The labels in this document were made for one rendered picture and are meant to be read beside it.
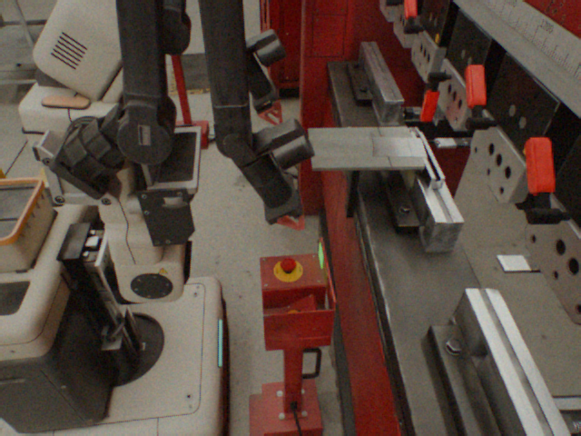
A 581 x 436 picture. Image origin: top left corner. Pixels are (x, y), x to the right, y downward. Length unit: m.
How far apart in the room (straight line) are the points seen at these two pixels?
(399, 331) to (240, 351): 1.07
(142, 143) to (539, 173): 0.51
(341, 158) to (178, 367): 0.89
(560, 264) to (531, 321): 1.61
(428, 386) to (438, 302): 0.18
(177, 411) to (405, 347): 0.82
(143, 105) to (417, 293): 0.62
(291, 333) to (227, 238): 1.31
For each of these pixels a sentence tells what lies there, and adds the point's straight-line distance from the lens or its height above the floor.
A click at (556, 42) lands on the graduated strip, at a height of 1.39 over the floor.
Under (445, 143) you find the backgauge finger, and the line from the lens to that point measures 1.11.
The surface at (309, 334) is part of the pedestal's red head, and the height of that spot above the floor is 0.72.
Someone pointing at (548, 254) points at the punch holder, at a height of 1.20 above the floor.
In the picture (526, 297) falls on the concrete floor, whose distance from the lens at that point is 2.24.
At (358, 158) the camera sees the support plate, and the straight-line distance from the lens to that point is 1.01.
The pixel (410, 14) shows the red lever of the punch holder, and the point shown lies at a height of 1.28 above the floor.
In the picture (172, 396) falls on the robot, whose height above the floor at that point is 0.28.
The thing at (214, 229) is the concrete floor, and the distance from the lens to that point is 2.28.
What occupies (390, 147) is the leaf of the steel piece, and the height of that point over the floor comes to 1.00.
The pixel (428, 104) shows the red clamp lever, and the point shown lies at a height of 1.19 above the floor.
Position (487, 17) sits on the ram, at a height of 1.36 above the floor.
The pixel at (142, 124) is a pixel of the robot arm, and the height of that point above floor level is 1.27.
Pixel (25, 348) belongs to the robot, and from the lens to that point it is 1.10.
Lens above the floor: 1.56
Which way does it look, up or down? 43 degrees down
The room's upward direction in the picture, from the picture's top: straight up
